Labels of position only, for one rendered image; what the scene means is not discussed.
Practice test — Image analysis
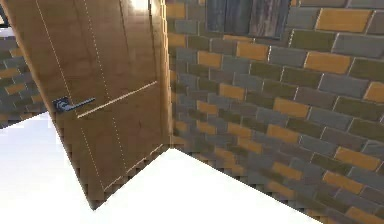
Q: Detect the black lever door handle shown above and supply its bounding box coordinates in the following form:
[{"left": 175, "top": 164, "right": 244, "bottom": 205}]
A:
[{"left": 52, "top": 96, "right": 96, "bottom": 114}]

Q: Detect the brown wooden room door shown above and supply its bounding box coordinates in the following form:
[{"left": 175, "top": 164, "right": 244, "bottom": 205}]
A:
[{"left": 0, "top": 0, "right": 172, "bottom": 211}]

